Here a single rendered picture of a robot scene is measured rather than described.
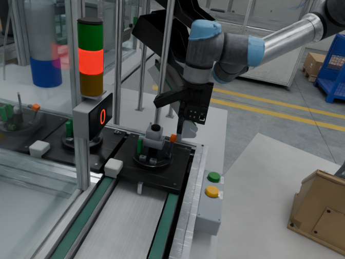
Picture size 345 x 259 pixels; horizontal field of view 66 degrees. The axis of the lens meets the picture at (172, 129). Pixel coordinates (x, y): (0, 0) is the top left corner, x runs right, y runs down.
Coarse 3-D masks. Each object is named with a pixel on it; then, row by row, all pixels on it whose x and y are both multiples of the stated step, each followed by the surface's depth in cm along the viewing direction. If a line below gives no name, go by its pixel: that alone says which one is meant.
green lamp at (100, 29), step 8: (80, 24) 51; (80, 32) 52; (88, 32) 52; (96, 32) 52; (80, 40) 53; (88, 40) 52; (96, 40) 53; (80, 48) 54; (88, 48) 53; (96, 48) 54
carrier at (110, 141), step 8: (104, 128) 102; (112, 128) 102; (104, 136) 97; (112, 136) 98; (120, 136) 99; (96, 144) 89; (104, 144) 93; (112, 144) 94; (120, 144) 97; (96, 152) 89; (104, 152) 89; (112, 152) 91; (96, 160) 85; (104, 160) 86; (96, 168) 82
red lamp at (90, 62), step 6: (78, 48) 54; (84, 54) 54; (90, 54) 54; (96, 54) 54; (102, 54) 56; (84, 60) 54; (90, 60) 54; (96, 60) 55; (102, 60) 57; (84, 66) 55; (90, 66) 55; (96, 66) 56; (102, 66) 57; (84, 72) 56; (90, 72) 56; (96, 72) 56
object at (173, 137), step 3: (171, 135) 84; (174, 135) 84; (165, 138) 85; (168, 138) 85; (171, 138) 84; (174, 138) 84; (171, 141) 85; (174, 141) 84; (171, 144) 85; (168, 147) 86; (171, 147) 86; (168, 150) 86; (168, 153) 87
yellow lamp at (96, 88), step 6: (102, 72) 58; (84, 78) 57; (90, 78) 56; (96, 78) 57; (102, 78) 59; (84, 84) 57; (90, 84) 57; (96, 84) 58; (102, 84) 59; (84, 90) 58; (90, 90) 58; (96, 90) 58; (102, 90) 60
